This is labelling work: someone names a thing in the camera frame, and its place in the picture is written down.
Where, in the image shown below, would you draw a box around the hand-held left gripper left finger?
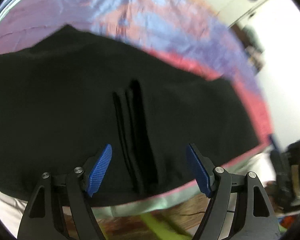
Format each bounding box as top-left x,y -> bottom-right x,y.
17,144 -> 113,240

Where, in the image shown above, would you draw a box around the person's leg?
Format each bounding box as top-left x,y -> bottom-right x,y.
222,152 -> 277,180
0,186 -> 28,238

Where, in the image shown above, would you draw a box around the black pants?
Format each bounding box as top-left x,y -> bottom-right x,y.
0,24 -> 262,207

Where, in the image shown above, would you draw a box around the green stick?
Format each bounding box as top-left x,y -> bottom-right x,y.
140,212 -> 190,240

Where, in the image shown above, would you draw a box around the patterned floor rug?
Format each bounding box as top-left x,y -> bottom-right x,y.
62,194 -> 240,240

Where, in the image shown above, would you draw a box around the person's right leg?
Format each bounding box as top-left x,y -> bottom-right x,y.
222,152 -> 277,180

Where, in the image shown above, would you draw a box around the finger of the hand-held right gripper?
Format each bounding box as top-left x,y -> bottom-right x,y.
269,135 -> 290,180

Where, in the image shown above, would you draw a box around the colourful patchwork bedspread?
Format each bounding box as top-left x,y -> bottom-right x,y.
0,0 -> 274,218

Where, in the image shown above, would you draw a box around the person's left leg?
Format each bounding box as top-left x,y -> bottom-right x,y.
0,186 -> 28,238

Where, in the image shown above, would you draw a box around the white door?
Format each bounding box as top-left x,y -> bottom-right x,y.
215,0 -> 278,28

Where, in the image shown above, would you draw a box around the dark wooden dresser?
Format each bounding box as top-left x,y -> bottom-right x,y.
236,26 -> 264,74

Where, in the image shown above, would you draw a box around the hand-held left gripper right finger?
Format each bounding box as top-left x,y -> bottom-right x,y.
185,143 -> 282,240

